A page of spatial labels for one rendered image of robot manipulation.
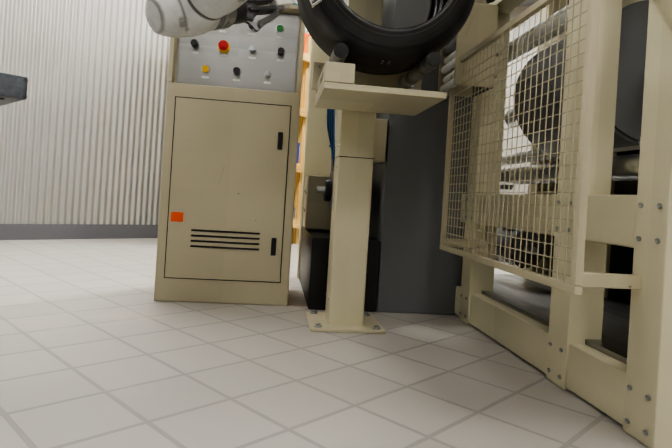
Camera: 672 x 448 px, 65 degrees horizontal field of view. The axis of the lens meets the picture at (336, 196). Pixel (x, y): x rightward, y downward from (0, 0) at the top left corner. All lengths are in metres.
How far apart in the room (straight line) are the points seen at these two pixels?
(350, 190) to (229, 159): 0.58
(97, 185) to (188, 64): 2.60
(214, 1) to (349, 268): 1.11
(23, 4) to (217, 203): 2.93
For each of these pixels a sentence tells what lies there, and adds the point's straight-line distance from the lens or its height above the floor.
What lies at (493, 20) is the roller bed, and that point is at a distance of 2.09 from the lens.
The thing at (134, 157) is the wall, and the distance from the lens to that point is 4.94.
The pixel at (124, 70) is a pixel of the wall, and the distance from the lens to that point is 4.97.
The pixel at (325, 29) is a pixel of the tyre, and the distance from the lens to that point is 1.65.
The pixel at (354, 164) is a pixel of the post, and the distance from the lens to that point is 1.92.
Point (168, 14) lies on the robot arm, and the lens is 1.21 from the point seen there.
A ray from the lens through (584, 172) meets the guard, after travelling 1.21.
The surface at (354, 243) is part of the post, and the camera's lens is 1.93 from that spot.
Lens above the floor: 0.47
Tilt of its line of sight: level
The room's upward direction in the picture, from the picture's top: 4 degrees clockwise
